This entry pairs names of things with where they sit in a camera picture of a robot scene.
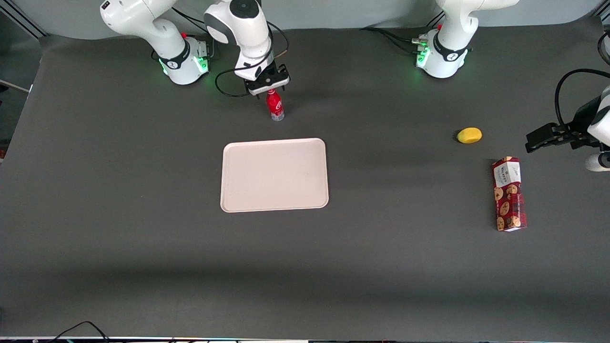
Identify grey metal bar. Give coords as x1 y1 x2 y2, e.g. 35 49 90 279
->
0 79 31 94

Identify dark grey table mat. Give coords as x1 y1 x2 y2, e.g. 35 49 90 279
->
0 18 610 340

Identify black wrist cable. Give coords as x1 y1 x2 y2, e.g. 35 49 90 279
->
554 69 610 137
214 21 290 98

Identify black right arm base cable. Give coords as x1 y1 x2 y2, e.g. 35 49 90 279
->
173 7 216 61

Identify yellow lemon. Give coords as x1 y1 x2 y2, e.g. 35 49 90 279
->
456 127 483 144

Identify red coke bottle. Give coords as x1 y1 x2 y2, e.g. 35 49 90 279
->
265 89 285 122

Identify dark aluminium frame rail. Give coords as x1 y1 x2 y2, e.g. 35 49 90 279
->
0 0 49 39

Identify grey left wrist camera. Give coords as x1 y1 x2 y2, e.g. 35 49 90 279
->
585 151 610 172

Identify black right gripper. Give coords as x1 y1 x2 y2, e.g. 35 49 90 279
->
244 63 290 100

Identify red cookie box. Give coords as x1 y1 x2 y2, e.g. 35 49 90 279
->
491 156 528 232

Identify black cable at table edge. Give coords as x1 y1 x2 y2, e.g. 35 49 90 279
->
48 321 111 343

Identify beige plastic tray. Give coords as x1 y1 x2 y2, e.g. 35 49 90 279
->
220 138 330 213

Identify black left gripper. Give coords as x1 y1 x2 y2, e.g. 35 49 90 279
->
525 95 603 154

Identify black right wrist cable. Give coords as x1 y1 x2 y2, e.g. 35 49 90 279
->
214 21 290 98

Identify thin black side cable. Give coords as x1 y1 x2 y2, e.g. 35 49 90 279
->
597 30 610 68

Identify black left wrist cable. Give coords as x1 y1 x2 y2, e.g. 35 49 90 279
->
554 69 610 137

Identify black left arm base cables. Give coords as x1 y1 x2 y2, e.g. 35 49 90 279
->
360 10 447 55

